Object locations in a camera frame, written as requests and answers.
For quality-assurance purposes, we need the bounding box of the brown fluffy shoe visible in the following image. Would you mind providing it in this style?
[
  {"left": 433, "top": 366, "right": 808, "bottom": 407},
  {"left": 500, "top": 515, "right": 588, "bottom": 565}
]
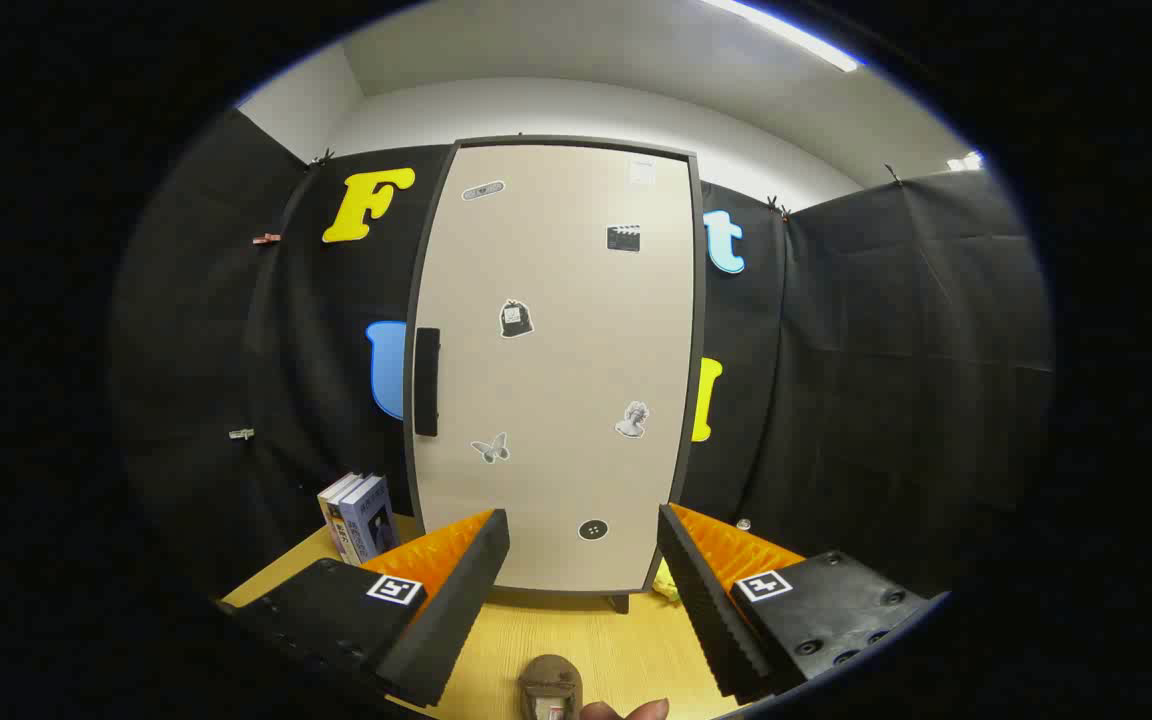
[{"left": 518, "top": 655, "right": 584, "bottom": 720}]

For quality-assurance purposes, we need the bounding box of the black door handle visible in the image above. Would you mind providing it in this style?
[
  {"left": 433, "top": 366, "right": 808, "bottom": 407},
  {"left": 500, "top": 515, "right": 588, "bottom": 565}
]
[{"left": 414, "top": 327, "right": 440, "bottom": 438}]

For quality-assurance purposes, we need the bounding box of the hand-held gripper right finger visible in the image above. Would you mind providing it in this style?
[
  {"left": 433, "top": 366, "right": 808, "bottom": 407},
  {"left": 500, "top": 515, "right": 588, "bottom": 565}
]
[{"left": 657, "top": 503, "right": 947, "bottom": 704}]

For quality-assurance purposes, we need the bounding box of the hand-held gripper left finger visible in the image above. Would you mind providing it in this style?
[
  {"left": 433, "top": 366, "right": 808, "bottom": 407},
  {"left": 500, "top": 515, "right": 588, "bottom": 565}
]
[{"left": 219, "top": 508, "right": 512, "bottom": 709}]

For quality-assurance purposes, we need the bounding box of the ceiling light strip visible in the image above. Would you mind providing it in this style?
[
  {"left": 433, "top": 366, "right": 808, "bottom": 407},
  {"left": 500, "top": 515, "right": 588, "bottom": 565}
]
[{"left": 704, "top": 0, "right": 862, "bottom": 73}]

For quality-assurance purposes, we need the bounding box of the black backdrop cloth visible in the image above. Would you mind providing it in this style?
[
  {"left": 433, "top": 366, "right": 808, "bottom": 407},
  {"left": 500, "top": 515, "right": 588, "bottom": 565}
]
[{"left": 111, "top": 108, "right": 1055, "bottom": 601}]

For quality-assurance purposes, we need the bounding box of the blue book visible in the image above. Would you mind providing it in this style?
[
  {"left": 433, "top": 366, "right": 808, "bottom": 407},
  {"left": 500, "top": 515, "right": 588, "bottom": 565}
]
[{"left": 334, "top": 475, "right": 399, "bottom": 566}]

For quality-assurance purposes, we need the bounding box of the grey shoe cabinet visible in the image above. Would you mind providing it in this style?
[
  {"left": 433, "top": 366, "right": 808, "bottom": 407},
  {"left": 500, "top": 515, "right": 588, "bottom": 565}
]
[{"left": 402, "top": 135, "right": 707, "bottom": 614}]

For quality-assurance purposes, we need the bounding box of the white book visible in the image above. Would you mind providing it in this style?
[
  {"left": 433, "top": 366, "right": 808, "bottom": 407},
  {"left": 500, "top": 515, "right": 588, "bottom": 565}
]
[{"left": 317, "top": 473, "right": 362, "bottom": 561}]

